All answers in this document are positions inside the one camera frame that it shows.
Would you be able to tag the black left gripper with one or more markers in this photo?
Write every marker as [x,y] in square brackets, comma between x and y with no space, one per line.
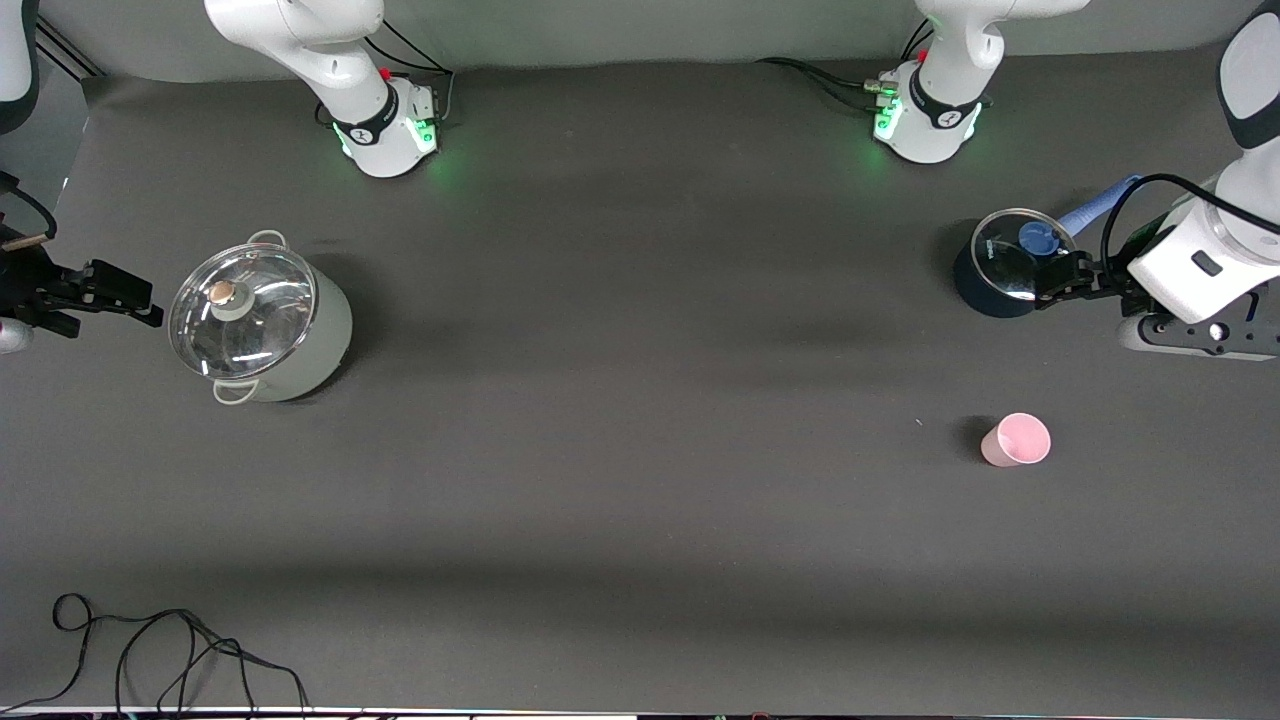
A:
[1103,279]

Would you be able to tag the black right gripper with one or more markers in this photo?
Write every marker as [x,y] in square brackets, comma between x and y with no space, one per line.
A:
[28,286]

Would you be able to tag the pink plastic cup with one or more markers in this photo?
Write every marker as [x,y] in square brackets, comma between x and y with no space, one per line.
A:
[1018,442]

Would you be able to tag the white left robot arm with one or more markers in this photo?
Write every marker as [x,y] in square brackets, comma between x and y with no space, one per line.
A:
[940,120]

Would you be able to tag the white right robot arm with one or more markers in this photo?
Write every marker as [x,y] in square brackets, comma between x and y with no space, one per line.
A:
[330,50]

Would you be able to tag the glass lid with blue knob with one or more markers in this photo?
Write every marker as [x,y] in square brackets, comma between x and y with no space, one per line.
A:
[1010,265]

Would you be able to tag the dark blue saucepan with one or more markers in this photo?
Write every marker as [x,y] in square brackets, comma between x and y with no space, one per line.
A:
[985,300]

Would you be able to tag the glass lid with wooden knob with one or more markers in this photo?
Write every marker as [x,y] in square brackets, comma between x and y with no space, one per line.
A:
[260,320]

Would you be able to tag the grey steel stock pot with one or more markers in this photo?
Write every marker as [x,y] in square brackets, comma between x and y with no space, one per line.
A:
[325,345]

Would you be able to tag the dark grey table cloth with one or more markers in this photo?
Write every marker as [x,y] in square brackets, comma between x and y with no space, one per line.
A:
[640,500]

